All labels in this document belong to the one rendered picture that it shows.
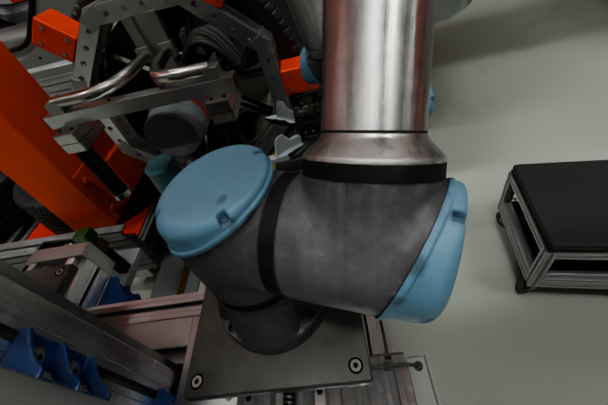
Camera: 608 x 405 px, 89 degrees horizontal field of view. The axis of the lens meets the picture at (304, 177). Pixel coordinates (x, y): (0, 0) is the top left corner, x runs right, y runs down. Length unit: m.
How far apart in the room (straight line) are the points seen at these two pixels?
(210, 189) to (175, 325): 0.38
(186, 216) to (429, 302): 0.19
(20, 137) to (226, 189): 0.86
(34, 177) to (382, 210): 1.07
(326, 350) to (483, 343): 0.94
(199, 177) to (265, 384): 0.25
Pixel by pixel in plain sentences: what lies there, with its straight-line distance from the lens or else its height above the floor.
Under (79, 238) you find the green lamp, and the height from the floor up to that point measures 0.66.
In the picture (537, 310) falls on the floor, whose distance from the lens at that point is 1.41.
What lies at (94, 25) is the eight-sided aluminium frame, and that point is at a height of 1.08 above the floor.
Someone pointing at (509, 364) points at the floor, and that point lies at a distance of 1.31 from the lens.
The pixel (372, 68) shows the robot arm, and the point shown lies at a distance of 0.23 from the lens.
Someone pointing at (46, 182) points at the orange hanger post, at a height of 0.75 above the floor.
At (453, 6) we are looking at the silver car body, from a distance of 1.35.
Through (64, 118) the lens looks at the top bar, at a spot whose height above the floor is 0.97.
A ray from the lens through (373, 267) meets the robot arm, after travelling 0.23.
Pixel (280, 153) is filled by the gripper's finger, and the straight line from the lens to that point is 0.62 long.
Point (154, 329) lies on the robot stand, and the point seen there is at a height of 0.73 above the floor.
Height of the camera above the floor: 1.22
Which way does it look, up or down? 43 degrees down
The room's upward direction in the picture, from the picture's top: 17 degrees counter-clockwise
